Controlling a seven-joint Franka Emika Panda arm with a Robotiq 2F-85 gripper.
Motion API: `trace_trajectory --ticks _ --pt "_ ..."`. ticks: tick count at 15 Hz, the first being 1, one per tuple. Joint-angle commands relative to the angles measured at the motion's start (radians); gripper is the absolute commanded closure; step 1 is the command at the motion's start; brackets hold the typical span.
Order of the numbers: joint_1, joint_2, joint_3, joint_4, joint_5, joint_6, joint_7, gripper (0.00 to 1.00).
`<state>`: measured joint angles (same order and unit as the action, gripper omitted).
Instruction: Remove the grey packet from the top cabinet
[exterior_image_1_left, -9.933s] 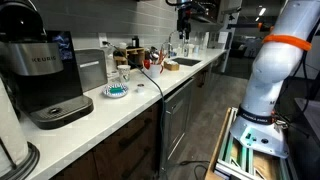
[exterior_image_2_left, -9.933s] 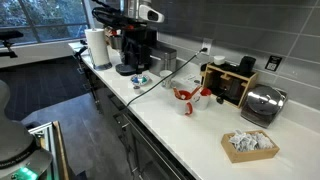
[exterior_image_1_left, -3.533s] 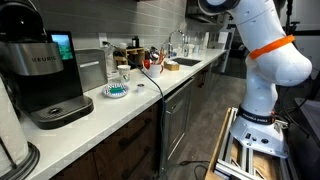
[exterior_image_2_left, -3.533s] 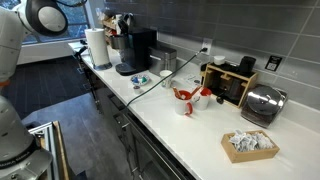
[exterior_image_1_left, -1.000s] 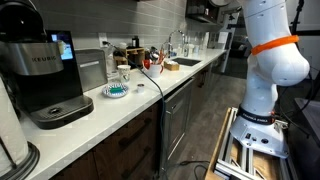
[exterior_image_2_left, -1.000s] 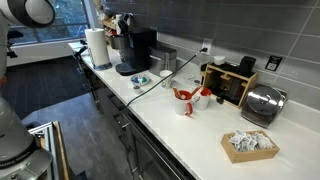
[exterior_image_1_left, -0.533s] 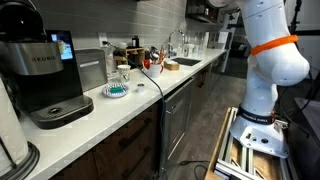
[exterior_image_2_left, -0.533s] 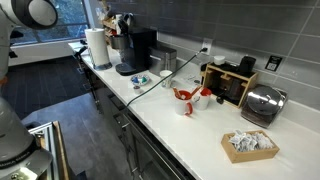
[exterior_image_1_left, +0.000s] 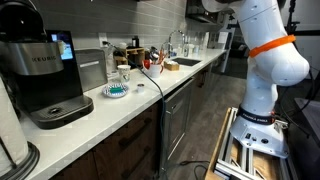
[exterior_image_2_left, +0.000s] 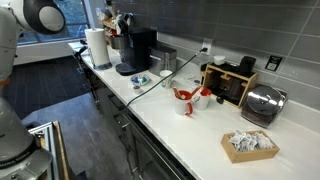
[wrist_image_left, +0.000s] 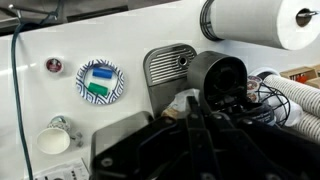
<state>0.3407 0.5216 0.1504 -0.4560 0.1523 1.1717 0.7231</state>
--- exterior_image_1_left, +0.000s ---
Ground wooden box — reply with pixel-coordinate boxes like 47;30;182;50
163;60;181;72

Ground stainless dishwasher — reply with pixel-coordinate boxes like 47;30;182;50
163;78;196;161

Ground orange stirrer stick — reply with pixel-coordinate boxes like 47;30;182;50
157;49;167;65

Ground sink basin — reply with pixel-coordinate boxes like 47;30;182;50
171;57;202;67

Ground paper cup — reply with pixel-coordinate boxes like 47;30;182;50
117;64;132;83

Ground green coffee pod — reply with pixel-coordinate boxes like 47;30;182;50
109;86;124;94

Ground blue patterned plate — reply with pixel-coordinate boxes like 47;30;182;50
101;82;130;99

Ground wooden organizer rack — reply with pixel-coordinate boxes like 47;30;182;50
113;47;146;70

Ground black canister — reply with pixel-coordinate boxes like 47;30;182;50
131;35;140;49

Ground chrome faucet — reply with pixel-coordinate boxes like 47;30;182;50
167;29;186;58

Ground dark wood lower cabinets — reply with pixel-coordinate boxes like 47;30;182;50
49;103;161;180

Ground stainless steel box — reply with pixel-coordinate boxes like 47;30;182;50
74;48;109;93

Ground wooden board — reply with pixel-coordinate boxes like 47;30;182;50
204;107;233;180

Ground black microwave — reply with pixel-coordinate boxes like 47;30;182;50
185;0;225;25

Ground black Keurig coffee machine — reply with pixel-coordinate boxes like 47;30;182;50
0;0;95;130

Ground black paper towel holder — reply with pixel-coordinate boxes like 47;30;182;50
0;141;41;180

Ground black tripod stand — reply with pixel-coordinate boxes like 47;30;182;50
284;0;301;36

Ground dark desk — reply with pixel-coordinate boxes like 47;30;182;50
293;97;320;148

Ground white paper towel roll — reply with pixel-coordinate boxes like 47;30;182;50
0;78;30;174

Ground white mug red handle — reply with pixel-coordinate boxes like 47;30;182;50
146;62;165;79

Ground black power cable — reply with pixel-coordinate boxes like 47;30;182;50
102;40;211;180

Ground white wall outlet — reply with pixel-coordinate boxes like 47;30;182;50
98;32;108;48

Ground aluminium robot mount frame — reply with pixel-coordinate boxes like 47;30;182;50
214;106;299;180

